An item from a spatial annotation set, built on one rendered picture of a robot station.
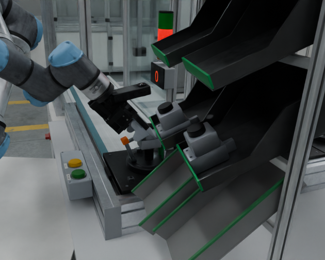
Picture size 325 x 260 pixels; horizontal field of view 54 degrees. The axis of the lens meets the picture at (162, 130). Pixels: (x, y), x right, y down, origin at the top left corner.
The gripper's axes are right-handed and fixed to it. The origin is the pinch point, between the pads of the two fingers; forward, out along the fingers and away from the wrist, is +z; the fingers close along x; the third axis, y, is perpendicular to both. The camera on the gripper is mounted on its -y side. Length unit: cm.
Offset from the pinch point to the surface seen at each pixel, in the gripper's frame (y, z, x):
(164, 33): -25.1, -12.9, -16.7
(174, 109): -6.4, -18.7, 31.5
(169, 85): -14.9, 0.1, -13.0
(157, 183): 7.7, -0.6, 21.1
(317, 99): -20, -17, 53
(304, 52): -285, 318, -357
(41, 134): 93, 62, -265
